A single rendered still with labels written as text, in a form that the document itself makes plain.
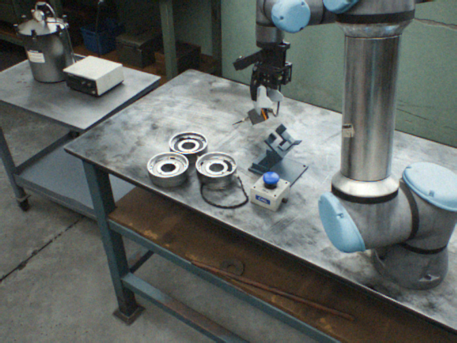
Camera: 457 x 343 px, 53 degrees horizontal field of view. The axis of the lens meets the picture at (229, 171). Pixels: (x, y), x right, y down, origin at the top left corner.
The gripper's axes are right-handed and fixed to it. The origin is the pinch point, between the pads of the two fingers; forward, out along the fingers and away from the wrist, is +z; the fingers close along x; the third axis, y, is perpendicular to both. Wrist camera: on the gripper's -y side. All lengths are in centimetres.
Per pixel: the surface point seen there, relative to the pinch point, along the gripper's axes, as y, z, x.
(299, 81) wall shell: -65, 54, 136
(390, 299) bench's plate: 53, 13, -31
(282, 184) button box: 20.3, 6.5, -19.6
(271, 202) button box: 20.7, 8.6, -24.9
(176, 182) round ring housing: -2.7, 8.5, -32.5
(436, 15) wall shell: 5, 4, 139
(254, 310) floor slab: -1, 89, 1
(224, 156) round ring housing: 1.0, 6.7, -18.1
